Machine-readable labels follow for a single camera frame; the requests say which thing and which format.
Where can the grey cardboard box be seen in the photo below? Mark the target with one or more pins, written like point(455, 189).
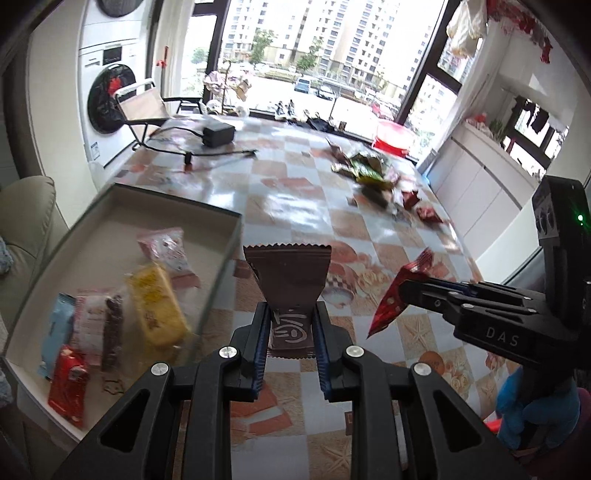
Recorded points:
point(120, 217)

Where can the red hanging decoration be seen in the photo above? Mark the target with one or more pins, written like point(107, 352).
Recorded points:
point(526, 23)

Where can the hanging beige garment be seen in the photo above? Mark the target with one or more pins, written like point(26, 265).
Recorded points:
point(464, 27)

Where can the black power adapter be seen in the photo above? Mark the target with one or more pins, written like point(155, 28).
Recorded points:
point(218, 134)

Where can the white dryer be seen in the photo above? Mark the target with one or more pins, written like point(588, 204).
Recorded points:
point(124, 21)

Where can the red plastic basin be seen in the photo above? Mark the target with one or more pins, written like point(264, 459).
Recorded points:
point(392, 136)

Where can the metal rack with cloths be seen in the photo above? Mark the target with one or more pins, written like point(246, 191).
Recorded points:
point(226, 85)

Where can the red wall ornament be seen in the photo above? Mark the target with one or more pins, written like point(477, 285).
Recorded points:
point(162, 57)

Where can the shiny red snack wrapper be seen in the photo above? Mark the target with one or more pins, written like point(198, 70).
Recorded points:
point(399, 295)

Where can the white washing machine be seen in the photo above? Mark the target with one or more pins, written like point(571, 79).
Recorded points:
point(108, 97)

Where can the dark brown snack packet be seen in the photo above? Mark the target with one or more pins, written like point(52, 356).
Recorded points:
point(113, 332)

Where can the beige sofa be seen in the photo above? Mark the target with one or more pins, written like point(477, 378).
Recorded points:
point(27, 221)

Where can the person's right hand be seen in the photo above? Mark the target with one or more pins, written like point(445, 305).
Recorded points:
point(512, 406)

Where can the hanging dark clothes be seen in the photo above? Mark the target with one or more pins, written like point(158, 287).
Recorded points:
point(538, 115)

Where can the blue snack packet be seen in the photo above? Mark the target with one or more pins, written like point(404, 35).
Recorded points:
point(57, 332)

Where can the red white cloth bundle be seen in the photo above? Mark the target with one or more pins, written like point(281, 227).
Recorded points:
point(475, 121)

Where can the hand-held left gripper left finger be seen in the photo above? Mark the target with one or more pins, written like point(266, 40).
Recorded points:
point(262, 355)

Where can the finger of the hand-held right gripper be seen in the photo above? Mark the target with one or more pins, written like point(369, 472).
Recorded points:
point(494, 313)
point(429, 293)

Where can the pile of snack packets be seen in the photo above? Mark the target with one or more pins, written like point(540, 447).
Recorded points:
point(374, 173)

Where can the pale pink snack packet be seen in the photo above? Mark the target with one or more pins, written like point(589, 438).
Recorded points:
point(90, 323)

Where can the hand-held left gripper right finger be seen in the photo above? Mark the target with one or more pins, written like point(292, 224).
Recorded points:
point(323, 364)

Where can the beige folding chair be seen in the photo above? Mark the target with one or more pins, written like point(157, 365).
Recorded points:
point(138, 104)

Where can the red white-print snack packet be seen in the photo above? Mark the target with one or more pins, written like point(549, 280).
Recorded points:
point(68, 387)

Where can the white cabinet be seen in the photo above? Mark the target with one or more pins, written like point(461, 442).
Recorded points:
point(480, 194)

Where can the pink white snack packet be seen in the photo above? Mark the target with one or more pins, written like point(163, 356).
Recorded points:
point(168, 251)

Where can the yellow cracker packet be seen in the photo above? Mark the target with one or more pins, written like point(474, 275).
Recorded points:
point(157, 304)

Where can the green potted plants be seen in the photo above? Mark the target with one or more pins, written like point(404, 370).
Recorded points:
point(498, 129)

